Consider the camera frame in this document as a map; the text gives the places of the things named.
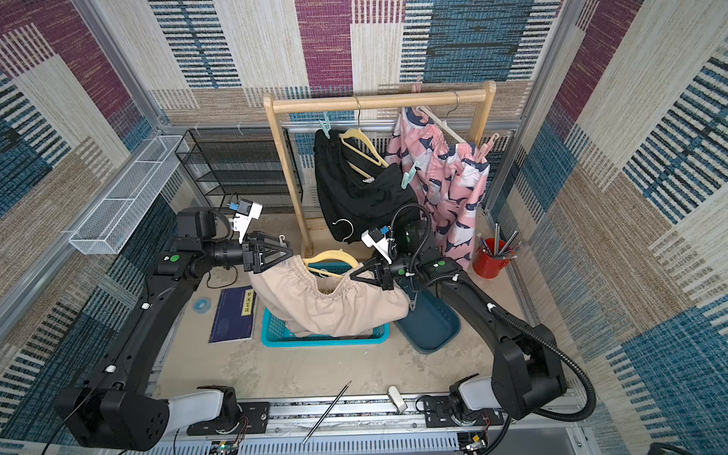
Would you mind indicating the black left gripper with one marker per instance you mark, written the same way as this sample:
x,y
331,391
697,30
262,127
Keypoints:
x,y
253,262

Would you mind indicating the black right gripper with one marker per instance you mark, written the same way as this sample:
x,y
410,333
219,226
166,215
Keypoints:
x,y
387,273

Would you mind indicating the yellow hanger of beige shorts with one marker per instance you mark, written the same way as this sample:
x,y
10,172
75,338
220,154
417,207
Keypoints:
x,y
333,255

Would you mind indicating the beige shorts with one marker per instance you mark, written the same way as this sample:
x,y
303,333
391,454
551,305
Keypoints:
x,y
328,306

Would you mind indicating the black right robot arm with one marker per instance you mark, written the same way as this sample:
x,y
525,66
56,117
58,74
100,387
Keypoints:
x,y
528,366

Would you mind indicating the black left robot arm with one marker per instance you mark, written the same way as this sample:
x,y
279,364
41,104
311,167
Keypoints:
x,y
111,409

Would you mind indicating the black shorts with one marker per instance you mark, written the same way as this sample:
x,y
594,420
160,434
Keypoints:
x,y
352,191

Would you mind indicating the yellow hanger of black shorts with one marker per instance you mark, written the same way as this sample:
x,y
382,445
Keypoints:
x,y
357,142

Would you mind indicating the pink patterned shorts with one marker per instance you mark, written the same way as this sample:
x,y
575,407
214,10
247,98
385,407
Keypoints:
x,y
451,183

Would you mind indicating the dark blue book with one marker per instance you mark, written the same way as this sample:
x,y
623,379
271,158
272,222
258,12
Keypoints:
x,y
235,315

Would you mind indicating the turquoise plastic basket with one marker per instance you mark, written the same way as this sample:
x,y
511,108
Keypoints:
x,y
275,333

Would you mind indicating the dark teal plastic tray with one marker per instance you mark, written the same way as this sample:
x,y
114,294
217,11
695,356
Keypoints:
x,y
431,324

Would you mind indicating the blue tape roll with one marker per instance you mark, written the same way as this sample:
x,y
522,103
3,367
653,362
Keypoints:
x,y
202,306

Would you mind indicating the mint clothespin lower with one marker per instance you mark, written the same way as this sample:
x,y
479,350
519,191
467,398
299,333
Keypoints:
x,y
408,176

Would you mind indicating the mint clothespin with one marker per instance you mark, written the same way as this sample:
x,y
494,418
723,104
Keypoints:
x,y
408,176
325,125

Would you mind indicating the thin metal rod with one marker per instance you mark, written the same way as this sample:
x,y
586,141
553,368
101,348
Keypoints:
x,y
325,414

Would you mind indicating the small white block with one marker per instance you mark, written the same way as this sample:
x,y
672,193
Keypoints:
x,y
397,400

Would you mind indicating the red pen cup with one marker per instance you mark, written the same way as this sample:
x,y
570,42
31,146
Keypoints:
x,y
484,264

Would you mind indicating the mint clothespin upper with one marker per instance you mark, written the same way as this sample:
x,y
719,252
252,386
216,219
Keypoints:
x,y
325,125

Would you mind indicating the wooden clothes rack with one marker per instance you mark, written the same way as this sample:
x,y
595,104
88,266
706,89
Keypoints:
x,y
482,98

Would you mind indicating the pink clothespin right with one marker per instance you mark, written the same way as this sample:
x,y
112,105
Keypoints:
x,y
487,147

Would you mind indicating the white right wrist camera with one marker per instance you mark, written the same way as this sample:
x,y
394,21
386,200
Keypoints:
x,y
381,240

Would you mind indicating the black wire shelf rack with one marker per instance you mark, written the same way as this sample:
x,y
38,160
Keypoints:
x,y
229,164

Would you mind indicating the white wire wall basket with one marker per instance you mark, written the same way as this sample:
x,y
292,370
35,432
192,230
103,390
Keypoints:
x,y
111,223

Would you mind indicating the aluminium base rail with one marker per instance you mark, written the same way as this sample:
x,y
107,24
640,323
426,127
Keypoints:
x,y
369,424

